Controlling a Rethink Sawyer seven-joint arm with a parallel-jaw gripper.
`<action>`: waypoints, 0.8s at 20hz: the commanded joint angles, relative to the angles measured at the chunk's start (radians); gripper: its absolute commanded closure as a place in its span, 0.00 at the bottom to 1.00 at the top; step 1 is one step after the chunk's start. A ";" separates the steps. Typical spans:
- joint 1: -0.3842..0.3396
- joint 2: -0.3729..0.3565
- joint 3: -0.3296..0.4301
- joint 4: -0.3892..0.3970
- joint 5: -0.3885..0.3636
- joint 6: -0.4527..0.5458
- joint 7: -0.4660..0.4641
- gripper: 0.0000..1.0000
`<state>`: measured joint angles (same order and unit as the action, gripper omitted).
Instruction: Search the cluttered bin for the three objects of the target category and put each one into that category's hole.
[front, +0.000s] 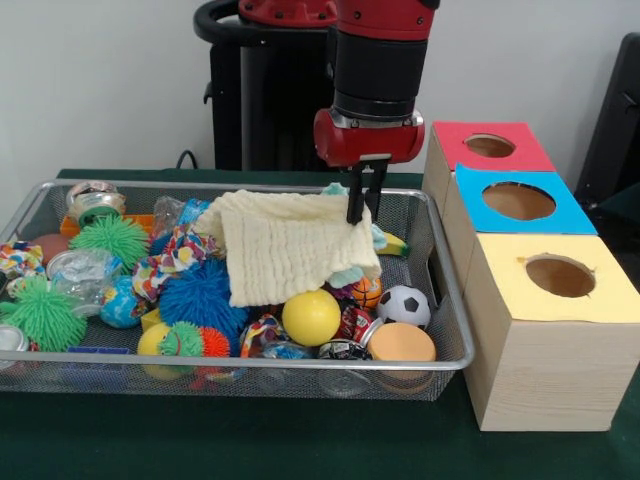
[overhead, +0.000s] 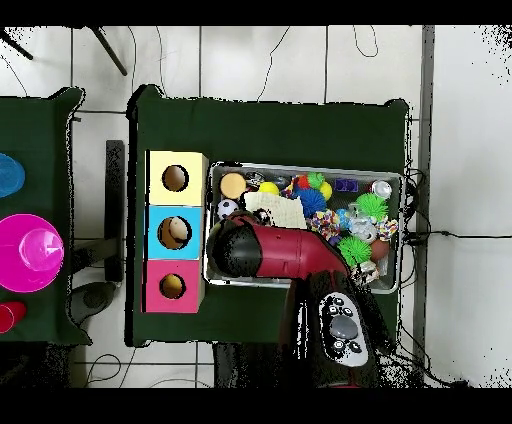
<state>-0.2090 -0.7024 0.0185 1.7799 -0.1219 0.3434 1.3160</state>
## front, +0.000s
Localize shallow metal mesh bin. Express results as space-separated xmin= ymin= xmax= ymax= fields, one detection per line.
xmin=0 ymin=178 xmax=476 ymax=402

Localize round container with orange lid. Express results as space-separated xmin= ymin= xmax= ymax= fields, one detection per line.
xmin=367 ymin=322 xmax=437 ymax=394

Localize small soccer ball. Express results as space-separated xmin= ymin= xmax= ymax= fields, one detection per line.
xmin=375 ymin=284 xmax=432 ymax=330

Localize cream knitted cloth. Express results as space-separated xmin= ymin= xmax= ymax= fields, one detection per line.
xmin=192 ymin=189 xmax=384 ymax=309

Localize small globe ball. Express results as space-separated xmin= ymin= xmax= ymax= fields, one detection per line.
xmin=99 ymin=276 xmax=144 ymax=329

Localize dark green table cloth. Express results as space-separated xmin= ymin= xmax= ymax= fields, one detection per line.
xmin=597 ymin=182 xmax=640 ymax=241
xmin=0 ymin=168 xmax=640 ymax=480

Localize wooden box with three holes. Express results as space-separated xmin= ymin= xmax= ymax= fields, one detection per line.
xmin=421 ymin=120 xmax=640 ymax=432

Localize mint green knitted cloth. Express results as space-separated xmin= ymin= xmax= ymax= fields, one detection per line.
xmin=322 ymin=182 xmax=387 ymax=290

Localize colourful patterned cloth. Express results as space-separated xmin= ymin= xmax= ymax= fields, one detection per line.
xmin=130 ymin=224 xmax=221 ymax=304

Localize smooth yellow ball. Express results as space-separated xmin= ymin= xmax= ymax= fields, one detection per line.
xmin=281 ymin=288 xmax=342 ymax=347

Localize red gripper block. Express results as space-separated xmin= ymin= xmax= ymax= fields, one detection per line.
xmin=313 ymin=107 xmax=426 ymax=225

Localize blue spiky ball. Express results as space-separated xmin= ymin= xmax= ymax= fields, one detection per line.
xmin=158 ymin=257 xmax=251 ymax=351

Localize black panel stand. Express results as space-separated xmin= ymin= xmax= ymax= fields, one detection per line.
xmin=574 ymin=32 xmax=640 ymax=201

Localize green spiky ball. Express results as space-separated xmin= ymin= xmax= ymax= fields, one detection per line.
xmin=0 ymin=274 xmax=89 ymax=354
xmin=68 ymin=214 xmax=150 ymax=275

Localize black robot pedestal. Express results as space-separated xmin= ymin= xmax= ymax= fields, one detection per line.
xmin=193 ymin=0 xmax=351 ymax=174

